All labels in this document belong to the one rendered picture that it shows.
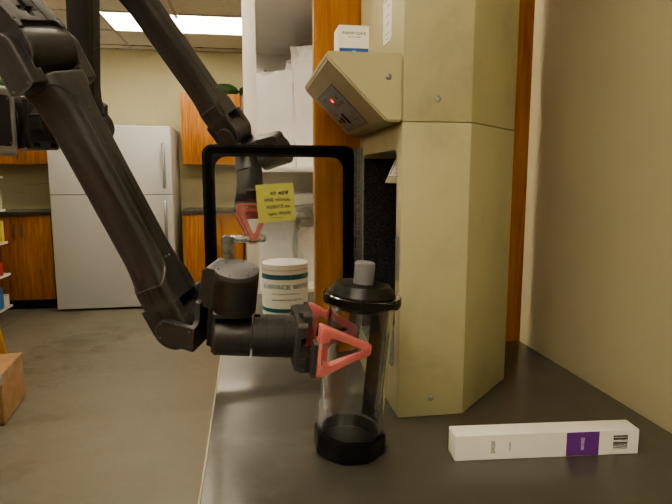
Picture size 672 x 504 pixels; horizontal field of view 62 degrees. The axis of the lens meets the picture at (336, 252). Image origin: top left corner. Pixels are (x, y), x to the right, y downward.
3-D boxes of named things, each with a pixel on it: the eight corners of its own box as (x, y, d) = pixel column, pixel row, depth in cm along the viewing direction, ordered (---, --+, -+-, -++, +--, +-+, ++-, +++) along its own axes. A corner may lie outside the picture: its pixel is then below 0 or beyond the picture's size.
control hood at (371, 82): (360, 136, 116) (360, 86, 114) (402, 121, 84) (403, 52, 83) (304, 135, 114) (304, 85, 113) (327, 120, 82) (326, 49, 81)
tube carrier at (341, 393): (375, 421, 86) (389, 286, 83) (395, 457, 76) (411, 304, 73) (306, 421, 84) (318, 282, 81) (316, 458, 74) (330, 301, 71)
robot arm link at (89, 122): (46, 44, 74) (-24, 46, 64) (76, 24, 72) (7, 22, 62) (197, 324, 83) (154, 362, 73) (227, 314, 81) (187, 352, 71)
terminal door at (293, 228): (353, 335, 120) (354, 145, 114) (207, 346, 112) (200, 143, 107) (352, 334, 121) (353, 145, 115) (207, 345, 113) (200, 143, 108)
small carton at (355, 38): (362, 69, 96) (362, 33, 95) (368, 64, 91) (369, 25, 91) (334, 68, 95) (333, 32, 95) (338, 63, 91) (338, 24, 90)
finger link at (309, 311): (355, 303, 84) (293, 300, 83) (366, 316, 77) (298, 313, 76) (351, 346, 85) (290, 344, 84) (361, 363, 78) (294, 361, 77)
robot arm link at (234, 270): (189, 312, 82) (155, 341, 74) (192, 240, 77) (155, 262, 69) (265, 334, 79) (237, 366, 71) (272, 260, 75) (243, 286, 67)
